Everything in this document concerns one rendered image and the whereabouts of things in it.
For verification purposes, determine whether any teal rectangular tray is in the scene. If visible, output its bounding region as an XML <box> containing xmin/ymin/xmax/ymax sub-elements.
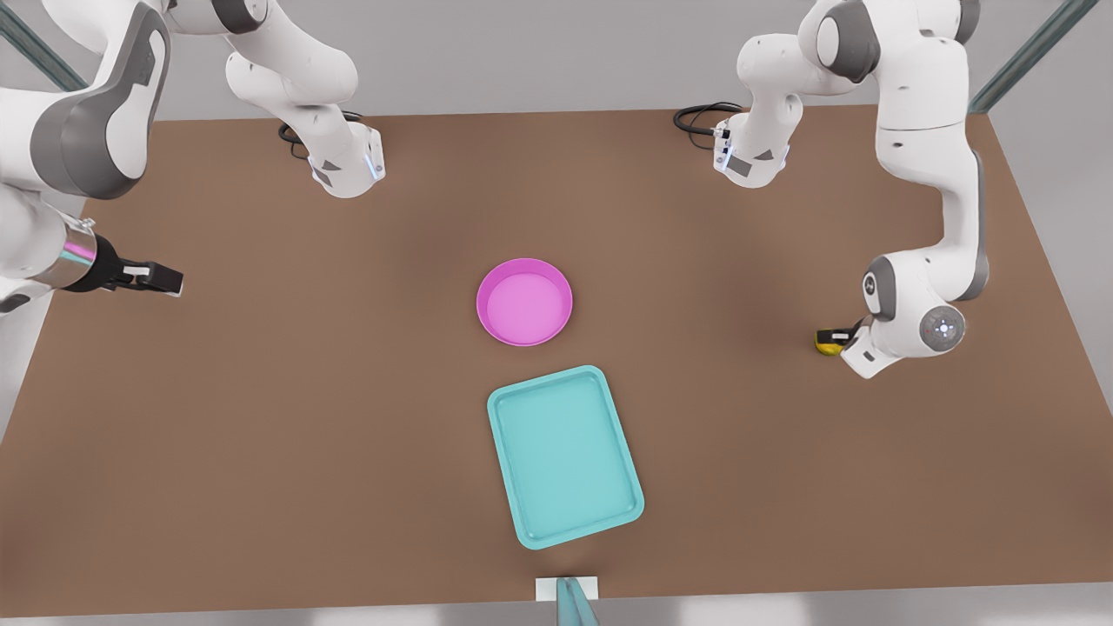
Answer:
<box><xmin>486</xmin><ymin>364</ymin><xmax>646</xmax><ymax>551</ymax></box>

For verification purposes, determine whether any pink round plate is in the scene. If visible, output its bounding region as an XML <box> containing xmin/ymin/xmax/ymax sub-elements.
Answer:
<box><xmin>476</xmin><ymin>257</ymin><xmax>575</xmax><ymax>348</ymax></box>

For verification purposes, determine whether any black cable loop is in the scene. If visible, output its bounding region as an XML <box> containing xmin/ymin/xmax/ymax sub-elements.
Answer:
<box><xmin>277</xmin><ymin>110</ymin><xmax>365</xmax><ymax>163</ymax></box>
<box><xmin>673</xmin><ymin>102</ymin><xmax>749</xmax><ymax>154</ymax></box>

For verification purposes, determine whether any silver frame post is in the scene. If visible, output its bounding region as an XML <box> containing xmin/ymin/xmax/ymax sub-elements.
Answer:
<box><xmin>0</xmin><ymin>7</ymin><xmax>90</xmax><ymax>93</ymax></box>
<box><xmin>534</xmin><ymin>576</ymin><xmax>602</xmax><ymax>626</ymax></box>
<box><xmin>968</xmin><ymin>0</ymin><xmax>1102</xmax><ymax>115</ymax></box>

